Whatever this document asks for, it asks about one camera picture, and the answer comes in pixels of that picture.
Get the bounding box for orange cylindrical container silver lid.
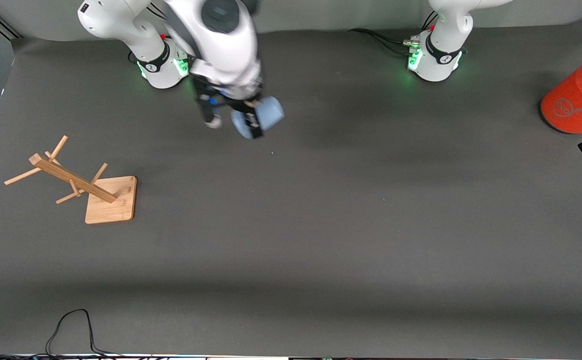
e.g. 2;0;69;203
540;52;582;135

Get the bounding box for wooden cup rack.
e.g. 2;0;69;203
4;135;137;225

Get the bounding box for black looping floor cable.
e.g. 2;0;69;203
46;309;121;358

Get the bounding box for black left arm base cable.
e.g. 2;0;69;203
348;10;439;57

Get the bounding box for light blue plastic cup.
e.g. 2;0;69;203
231;96;285;140

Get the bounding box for dark grey table mat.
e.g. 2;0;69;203
0;17;582;358

